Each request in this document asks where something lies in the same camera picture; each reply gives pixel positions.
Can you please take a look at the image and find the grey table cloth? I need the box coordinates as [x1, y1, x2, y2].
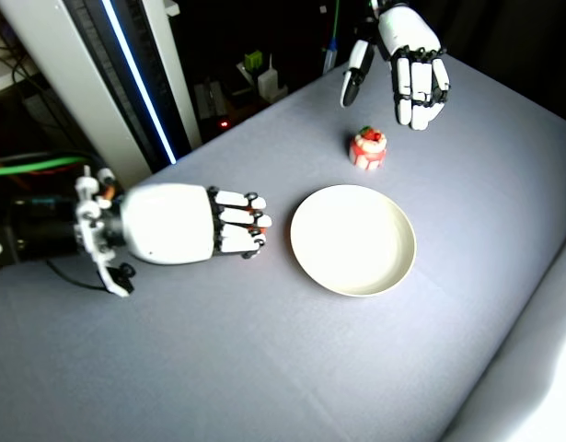
[0, 45, 566, 442]

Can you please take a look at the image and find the toy strawberry cake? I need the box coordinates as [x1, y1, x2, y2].
[348, 124, 388, 171]

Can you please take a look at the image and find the white round plate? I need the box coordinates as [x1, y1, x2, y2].
[289, 183, 418, 298]

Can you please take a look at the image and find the power strip with red light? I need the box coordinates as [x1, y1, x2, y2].
[192, 78, 234, 133]

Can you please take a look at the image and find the thin black cable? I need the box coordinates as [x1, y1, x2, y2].
[44, 258, 110, 292]

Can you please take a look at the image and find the white shelf board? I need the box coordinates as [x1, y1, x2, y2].
[0, 44, 40, 97]

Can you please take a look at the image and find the white plastic bottle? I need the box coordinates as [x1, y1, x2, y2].
[256, 53, 289, 103]

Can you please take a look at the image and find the thin green cable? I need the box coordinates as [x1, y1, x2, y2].
[329, 0, 341, 52]

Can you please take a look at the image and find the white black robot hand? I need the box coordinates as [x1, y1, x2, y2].
[340, 3, 452, 132]
[119, 182, 273, 266]

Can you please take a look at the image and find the white column with blue light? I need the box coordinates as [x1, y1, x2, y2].
[0, 0, 203, 175]

